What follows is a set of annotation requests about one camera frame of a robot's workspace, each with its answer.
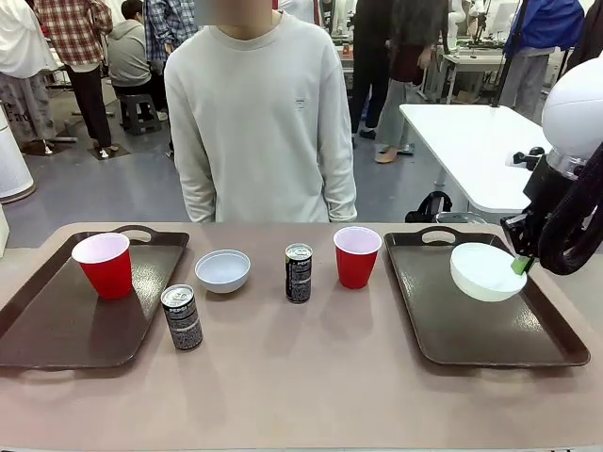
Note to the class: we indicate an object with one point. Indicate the person in cream sweatshirt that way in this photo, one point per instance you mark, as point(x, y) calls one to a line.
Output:
point(259, 117)

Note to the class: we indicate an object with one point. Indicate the person in white top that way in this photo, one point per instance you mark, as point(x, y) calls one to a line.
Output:
point(21, 70)

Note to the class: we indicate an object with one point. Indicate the person in blue plaid shirt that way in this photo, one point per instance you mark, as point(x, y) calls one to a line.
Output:
point(169, 23)

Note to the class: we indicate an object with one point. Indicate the hand of maroon-top person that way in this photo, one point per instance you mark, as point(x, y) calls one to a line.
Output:
point(424, 56)

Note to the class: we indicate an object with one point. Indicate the person in maroon top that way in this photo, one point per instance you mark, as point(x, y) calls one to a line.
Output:
point(410, 89)

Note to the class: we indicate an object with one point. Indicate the seated person in grey hoodie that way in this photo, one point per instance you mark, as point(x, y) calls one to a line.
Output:
point(132, 52)

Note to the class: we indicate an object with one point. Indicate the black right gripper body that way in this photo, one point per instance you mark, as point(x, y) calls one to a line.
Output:
point(542, 188)

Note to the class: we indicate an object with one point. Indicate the white bowl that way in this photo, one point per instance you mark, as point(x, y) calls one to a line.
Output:
point(485, 278)
point(222, 275)

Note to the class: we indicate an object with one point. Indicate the white table with white leg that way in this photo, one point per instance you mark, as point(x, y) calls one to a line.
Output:
point(471, 150)

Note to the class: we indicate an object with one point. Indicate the red plastic cup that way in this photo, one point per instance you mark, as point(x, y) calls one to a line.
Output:
point(356, 268)
point(106, 273)

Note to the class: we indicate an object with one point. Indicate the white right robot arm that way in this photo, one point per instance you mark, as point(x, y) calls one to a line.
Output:
point(572, 113)

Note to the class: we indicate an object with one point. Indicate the black tripod pole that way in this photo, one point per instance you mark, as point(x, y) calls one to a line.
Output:
point(506, 56)

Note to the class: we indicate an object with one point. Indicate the grey plastic step stool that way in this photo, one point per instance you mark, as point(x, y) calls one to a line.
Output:
point(140, 115)

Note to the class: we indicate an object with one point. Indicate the black Pepsi can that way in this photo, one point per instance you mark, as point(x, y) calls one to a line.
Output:
point(183, 320)
point(298, 278)

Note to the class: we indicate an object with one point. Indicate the person's left forearm cream sleeve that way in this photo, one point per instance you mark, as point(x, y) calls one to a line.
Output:
point(340, 193)

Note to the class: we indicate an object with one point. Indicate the person in black jacket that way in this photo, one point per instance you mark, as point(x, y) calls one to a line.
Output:
point(369, 61)

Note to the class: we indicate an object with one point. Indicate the person's right forearm cream sleeve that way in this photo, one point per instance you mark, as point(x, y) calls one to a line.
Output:
point(198, 193)

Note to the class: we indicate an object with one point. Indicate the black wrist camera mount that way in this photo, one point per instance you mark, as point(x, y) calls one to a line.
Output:
point(528, 159)

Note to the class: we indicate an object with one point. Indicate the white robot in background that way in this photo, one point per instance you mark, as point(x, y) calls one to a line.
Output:
point(466, 19)

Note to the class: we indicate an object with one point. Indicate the person in red plaid shirt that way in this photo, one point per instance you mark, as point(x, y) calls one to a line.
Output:
point(77, 56)

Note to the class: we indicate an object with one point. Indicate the grey workbench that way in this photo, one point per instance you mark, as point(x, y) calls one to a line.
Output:
point(471, 63)

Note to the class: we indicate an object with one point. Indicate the white cylindrical appliance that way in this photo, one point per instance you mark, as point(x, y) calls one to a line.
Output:
point(13, 160)

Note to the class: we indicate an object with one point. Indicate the person in blue jacket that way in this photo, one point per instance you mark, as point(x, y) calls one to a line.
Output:
point(537, 42)

